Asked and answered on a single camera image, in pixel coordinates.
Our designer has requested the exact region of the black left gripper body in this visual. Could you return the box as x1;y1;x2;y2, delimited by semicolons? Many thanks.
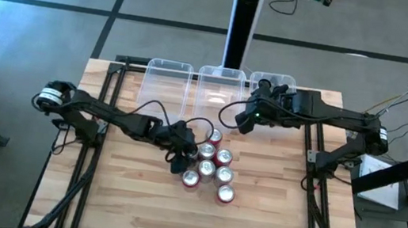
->
151;117;194;156

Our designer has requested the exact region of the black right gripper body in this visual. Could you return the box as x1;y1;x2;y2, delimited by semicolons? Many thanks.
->
246;84;308;124

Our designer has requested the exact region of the silver Diet Coke can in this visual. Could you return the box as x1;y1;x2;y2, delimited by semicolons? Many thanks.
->
212;165;236;190
196;158;218;184
196;140;218;163
185;145;201;162

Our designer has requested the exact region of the clear plastic bin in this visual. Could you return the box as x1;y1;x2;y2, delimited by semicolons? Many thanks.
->
134;55;196;127
189;63;250;134
242;69;300;139

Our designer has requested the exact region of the black and white tower fan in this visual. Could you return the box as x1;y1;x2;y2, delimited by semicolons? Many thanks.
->
220;0;266;73

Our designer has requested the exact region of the white box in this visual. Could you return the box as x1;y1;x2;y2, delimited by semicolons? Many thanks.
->
353;153;407;211

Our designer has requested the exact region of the black desk beam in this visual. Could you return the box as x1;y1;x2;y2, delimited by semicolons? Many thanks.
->
348;142;408;202

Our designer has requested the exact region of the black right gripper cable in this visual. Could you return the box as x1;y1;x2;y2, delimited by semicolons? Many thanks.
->
215;97;257;134

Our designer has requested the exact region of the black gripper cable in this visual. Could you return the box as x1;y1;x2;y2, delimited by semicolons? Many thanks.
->
215;97;257;134
126;96;218;150

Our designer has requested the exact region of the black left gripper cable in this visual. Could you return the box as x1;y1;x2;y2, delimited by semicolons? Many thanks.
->
126;96;218;150

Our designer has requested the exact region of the black aluminium rig frame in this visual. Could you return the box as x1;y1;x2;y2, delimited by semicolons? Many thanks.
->
17;43;392;228

